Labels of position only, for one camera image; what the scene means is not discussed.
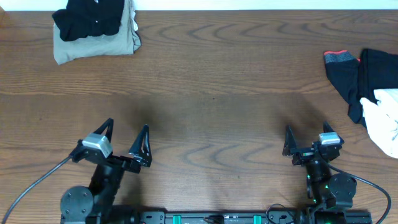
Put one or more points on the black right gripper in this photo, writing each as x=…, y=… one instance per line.
x=291, y=149

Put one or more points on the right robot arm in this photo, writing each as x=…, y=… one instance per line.
x=332, y=193

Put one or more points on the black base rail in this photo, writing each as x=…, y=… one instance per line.
x=274, y=214

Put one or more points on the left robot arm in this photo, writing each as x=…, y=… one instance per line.
x=95, y=203

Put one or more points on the white printed t-shirt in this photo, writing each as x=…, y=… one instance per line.
x=381, y=120

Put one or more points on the folded khaki pants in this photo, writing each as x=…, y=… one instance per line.
x=125, y=42

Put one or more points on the black garment with red trim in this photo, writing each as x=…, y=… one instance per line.
x=356, y=78

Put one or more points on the black polo shirt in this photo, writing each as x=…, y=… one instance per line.
x=84, y=18

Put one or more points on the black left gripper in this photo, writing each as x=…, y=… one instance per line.
x=117, y=158

